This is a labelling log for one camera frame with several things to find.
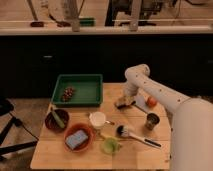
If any wooden folding table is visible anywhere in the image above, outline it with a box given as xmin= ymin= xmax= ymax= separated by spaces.
xmin=30 ymin=83 xmax=170 ymax=170

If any orange fruit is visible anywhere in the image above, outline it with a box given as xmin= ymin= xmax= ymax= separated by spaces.
xmin=146 ymin=96 xmax=157 ymax=108

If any dark brown bowl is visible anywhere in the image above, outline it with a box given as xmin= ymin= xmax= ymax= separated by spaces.
xmin=45 ymin=109 xmax=69 ymax=133

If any white cup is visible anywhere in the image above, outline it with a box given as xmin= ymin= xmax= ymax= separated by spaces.
xmin=89 ymin=112 xmax=114 ymax=130

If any red grape bunch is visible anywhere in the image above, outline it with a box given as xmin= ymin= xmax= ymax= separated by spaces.
xmin=61 ymin=87 xmax=75 ymax=102

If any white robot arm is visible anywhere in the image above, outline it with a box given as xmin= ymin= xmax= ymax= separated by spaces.
xmin=124 ymin=64 xmax=213 ymax=171

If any green cucumber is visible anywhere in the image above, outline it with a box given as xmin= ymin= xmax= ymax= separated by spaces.
xmin=50 ymin=107 xmax=65 ymax=129

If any blue sponge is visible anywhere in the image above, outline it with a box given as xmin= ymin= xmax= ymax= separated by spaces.
xmin=65 ymin=130 xmax=88 ymax=150

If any metal can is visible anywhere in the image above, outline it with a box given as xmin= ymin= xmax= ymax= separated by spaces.
xmin=145 ymin=113 xmax=160 ymax=130

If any green small cup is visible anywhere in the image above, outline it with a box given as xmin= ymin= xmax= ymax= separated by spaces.
xmin=100 ymin=134 xmax=122 ymax=155

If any black white brush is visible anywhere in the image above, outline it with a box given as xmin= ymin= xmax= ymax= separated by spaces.
xmin=116 ymin=125 xmax=161 ymax=148

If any orange bowl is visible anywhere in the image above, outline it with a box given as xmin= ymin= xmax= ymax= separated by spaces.
xmin=64 ymin=123 xmax=94 ymax=152

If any green plastic tray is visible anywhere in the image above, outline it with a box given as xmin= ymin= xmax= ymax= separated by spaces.
xmin=51 ymin=74 xmax=103 ymax=107

